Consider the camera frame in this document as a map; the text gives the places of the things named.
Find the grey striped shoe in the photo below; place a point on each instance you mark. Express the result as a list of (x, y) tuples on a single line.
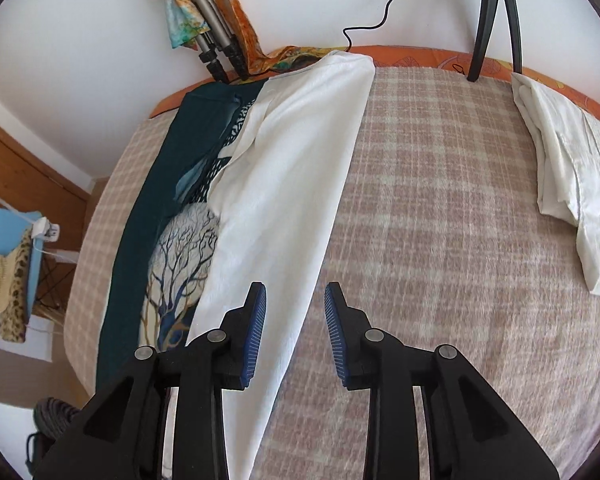
[(50, 410)]

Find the orange patterned scarf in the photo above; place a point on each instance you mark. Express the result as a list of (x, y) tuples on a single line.
[(235, 10)]

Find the blue chair with clothes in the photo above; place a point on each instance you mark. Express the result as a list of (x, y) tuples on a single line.
[(0, 240)]

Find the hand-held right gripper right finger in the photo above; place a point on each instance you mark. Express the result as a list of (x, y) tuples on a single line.
[(336, 340)]

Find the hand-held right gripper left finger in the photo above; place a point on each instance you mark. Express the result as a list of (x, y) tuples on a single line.
[(254, 340)]

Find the wooden door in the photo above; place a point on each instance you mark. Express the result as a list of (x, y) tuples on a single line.
[(25, 170)]

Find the silver folded tripod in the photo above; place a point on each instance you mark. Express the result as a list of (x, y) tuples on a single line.
[(200, 15)]

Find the black tripod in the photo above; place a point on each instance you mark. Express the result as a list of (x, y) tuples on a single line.
[(485, 10)]

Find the pink plaid blanket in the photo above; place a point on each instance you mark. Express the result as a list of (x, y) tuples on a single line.
[(430, 210)]

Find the white shirt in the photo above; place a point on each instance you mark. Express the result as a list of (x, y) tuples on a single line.
[(555, 160)]

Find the teal tree-print cloth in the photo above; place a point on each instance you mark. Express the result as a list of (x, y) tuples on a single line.
[(135, 240)]

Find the cream knitted cloth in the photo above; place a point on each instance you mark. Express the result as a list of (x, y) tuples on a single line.
[(0, 285)]

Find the orange patterned bed sheet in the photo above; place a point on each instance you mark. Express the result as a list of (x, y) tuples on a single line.
[(405, 55)]

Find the colourful knotted scarf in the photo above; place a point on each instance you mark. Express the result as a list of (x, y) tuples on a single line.
[(180, 20)]

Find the leopard print cloth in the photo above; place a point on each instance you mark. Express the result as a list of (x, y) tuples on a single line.
[(17, 280)]

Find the white power adapter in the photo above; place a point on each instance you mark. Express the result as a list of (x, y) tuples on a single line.
[(45, 229)]

